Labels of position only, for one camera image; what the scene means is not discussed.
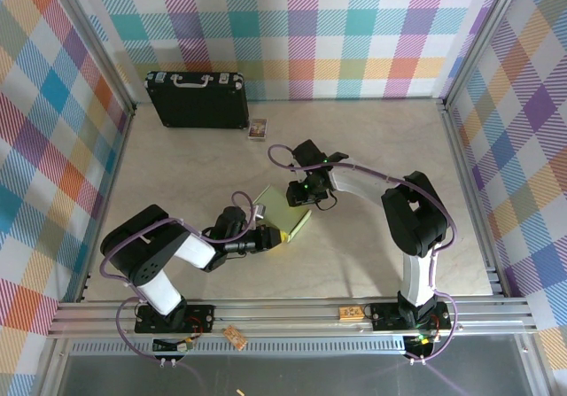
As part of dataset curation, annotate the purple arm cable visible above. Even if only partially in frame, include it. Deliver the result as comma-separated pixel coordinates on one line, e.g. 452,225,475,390
268,144,465,365
100,190,261,365

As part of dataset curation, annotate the perforated metal strip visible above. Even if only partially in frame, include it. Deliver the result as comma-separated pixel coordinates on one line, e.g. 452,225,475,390
70,341,407,355

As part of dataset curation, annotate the small colourful card box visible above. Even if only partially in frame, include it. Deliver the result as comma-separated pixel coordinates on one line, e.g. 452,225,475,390
246,118,269,142

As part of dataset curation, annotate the black briefcase with silver handle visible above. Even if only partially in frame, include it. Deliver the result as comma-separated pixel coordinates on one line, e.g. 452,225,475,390
144,70,250,130

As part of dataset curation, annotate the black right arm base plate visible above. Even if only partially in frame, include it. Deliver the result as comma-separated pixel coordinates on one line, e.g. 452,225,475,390
369,300,453,331

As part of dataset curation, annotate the thin black wire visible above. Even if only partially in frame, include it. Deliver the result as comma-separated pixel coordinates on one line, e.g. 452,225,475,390
309,191,338,213

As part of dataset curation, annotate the aluminium side rail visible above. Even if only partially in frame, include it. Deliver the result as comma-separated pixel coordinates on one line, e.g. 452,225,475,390
77,103,136,303
440,101,509,299

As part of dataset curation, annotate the light green paper box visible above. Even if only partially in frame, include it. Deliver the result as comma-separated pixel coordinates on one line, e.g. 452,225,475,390
252,184,312,243

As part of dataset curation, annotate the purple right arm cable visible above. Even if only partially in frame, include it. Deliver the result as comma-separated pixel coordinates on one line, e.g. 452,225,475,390
268,144,465,365

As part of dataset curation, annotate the black connector with green plug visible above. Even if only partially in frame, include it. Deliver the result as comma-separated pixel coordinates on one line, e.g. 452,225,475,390
152,337,196,353

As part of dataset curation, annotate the grey metal lower panel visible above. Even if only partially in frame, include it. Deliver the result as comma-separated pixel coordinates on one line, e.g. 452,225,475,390
57,353,542,396

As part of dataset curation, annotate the aluminium frame cross rail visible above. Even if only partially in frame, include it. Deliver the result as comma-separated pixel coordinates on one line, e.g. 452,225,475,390
46,297,540,339

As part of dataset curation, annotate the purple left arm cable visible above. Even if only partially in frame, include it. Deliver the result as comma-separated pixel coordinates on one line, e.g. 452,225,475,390
100,190,261,365

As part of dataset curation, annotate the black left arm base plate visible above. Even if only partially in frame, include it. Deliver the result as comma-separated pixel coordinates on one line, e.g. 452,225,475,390
134,303,217,334

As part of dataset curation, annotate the black connector with lit LEDs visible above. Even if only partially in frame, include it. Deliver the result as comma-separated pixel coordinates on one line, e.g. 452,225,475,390
405,333,435,357

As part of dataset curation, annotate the aluminium frame post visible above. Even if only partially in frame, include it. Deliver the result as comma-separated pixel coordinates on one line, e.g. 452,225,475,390
50,0,137,113
440,0,528,109

